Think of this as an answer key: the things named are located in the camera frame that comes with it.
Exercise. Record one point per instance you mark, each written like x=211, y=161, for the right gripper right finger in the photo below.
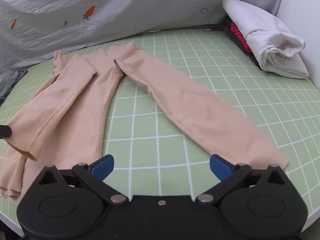
x=231, y=178

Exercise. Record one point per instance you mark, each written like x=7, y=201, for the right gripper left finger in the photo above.
x=92, y=178

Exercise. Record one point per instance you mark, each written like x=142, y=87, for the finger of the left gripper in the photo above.
x=5, y=131

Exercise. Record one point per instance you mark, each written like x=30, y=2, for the beige long-sleeve shirt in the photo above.
x=64, y=123

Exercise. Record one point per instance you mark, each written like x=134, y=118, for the grey garment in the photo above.
x=8, y=81

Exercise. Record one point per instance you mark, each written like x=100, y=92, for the green grid mat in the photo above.
x=154, y=157

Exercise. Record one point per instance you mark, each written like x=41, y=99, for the grey carrot-print sheet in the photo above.
x=32, y=30

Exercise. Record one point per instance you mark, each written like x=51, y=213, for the white folded cloth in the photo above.
x=275, y=48

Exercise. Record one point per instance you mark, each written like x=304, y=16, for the red knit garment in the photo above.
x=235, y=30

